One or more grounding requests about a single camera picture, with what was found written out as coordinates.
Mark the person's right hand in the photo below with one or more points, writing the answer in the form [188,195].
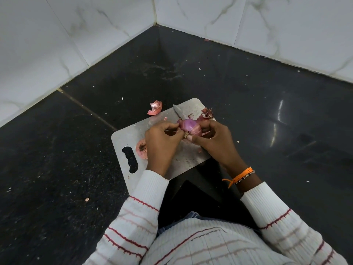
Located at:
[220,146]

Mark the person's left hand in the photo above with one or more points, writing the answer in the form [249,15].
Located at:
[162,149]

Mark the red onion with dry roots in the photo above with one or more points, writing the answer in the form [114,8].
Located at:
[142,151]

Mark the onion peel piece off board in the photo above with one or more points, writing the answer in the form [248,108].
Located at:
[155,108]

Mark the person's right forearm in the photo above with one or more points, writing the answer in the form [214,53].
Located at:
[281,220]

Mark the person's left forearm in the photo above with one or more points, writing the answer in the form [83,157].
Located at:
[138,215]

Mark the steel cutting board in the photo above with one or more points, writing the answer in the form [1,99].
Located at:
[132,137]

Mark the orange thread wristband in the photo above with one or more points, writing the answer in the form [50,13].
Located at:
[240,175]

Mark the white striped sweater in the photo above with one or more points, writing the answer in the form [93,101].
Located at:
[212,245]

